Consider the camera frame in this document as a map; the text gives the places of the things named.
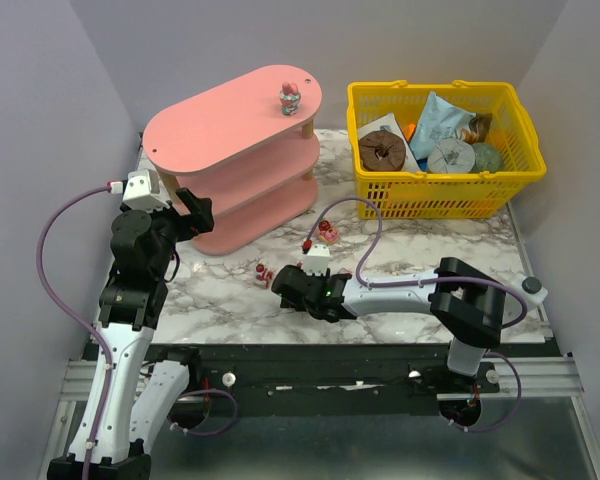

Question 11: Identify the red white bow toy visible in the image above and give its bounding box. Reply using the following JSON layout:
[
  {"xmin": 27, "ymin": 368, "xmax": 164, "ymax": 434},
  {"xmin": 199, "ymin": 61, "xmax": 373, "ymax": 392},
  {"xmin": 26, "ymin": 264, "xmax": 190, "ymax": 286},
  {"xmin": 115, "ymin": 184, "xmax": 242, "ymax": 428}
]
[{"xmin": 255, "ymin": 263, "xmax": 276, "ymax": 289}]

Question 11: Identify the pink flower-ring bunny toy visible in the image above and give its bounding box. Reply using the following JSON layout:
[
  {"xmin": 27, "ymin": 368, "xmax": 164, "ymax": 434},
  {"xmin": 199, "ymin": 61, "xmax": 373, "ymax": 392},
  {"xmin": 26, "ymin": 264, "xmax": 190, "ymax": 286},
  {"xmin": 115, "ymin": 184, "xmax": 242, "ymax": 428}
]
[{"xmin": 279, "ymin": 82, "xmax": 301, "ymax": 116}]

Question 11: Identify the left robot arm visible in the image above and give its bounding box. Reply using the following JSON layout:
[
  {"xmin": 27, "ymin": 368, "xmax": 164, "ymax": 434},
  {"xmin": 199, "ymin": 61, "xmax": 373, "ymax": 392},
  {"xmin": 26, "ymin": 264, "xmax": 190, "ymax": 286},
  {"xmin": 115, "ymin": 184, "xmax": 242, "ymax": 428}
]
[{"xmin": 36, "ymin": 188, "xmax": 214, "ymax": 479}]

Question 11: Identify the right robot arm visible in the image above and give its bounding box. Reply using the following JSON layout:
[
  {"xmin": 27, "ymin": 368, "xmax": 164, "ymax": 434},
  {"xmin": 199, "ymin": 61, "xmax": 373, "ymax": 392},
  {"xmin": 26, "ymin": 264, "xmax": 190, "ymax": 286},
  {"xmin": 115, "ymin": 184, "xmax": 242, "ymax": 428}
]
[{"xmin": 271, "ymin": 257, "xmax": 548, "ymax": 377}]

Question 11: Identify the pink three-tier shelf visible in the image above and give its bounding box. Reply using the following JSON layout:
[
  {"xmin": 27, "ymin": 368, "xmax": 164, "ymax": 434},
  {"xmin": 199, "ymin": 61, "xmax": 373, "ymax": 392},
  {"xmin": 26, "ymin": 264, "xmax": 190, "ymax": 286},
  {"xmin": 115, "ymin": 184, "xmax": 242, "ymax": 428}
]
[{"xmin": 142, "ymin": 65, "xmax": 322, "ymax": 256}]

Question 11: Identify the strawberry donut toy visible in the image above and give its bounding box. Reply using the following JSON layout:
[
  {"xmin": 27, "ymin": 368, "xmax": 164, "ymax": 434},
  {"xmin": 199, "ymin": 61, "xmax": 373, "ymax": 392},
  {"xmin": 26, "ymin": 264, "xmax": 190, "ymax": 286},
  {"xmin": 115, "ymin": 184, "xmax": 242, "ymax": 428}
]
[{"xmin": 317, "ymin": 220, "xmax": 340, "ymax": 245}]

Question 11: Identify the brown round cake pack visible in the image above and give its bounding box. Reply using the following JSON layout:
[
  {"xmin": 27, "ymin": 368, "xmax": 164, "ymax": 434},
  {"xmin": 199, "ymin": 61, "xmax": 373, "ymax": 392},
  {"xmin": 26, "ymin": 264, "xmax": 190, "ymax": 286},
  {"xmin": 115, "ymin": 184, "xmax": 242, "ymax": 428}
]
[{"xmin": 358, "ymin": 130, "xmax": 406, "ymax": 172}]

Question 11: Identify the white flat packet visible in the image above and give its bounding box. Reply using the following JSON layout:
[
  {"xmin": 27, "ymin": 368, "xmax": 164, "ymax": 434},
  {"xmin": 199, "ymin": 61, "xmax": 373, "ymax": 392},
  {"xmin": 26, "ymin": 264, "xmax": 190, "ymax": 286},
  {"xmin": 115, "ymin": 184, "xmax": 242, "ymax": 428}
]
[{"xmin": 357, "ymin": 113, "xmax": 404, "ymax": 140}]

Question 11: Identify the grey round cake pack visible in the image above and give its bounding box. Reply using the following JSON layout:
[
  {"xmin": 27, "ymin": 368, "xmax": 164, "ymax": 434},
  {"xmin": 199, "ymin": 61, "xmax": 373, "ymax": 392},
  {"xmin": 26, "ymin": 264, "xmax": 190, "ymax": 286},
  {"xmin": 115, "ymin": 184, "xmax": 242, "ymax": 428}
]
[{"xmin": 427, "ymin": 138, "xmax": 475, "ymax": 174}]

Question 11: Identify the yellow plastic basket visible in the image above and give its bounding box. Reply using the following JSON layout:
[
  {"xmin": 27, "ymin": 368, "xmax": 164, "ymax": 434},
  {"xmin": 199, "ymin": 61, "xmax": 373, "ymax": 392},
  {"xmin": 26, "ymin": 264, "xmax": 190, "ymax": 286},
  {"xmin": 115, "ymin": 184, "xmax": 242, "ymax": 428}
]
[{"xmin": 347, "ymin": 80, "xmax": 547, "ymax": 219}]

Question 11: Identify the light blue snack bag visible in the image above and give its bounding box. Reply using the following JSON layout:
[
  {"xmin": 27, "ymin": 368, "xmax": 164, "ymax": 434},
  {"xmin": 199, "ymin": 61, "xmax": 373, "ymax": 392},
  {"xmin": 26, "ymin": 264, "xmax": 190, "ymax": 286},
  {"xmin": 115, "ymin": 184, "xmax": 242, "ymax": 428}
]
[{"xmin": 410, "ymin": 92, "xmax": 477, "ymax": 160}]

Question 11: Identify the green round cake pack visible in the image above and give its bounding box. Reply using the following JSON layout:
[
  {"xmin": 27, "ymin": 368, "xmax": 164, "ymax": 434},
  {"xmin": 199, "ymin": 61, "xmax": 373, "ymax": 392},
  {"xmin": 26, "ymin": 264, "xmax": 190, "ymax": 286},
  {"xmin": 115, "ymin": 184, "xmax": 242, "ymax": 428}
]
[{"xmin": 472, "ymin": 142, "xmax": 504, "ymax": 173}]

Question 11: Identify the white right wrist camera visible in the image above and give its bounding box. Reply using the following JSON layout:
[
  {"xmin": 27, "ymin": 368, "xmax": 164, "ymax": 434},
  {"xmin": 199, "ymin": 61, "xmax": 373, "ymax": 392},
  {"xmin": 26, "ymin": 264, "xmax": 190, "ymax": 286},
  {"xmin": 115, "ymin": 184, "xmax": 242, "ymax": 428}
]
[{"xmin": 301, "ymin": 243, "xmax": 331, "ymax": 276}]

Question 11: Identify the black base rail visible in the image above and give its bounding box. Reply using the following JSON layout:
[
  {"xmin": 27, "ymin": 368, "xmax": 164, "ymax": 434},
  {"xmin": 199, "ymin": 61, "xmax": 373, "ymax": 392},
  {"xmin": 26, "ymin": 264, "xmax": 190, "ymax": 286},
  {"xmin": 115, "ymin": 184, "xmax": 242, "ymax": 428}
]
[{"xmin": 64, "ymin": 342, "xmax": 581, "ymax": 419}]

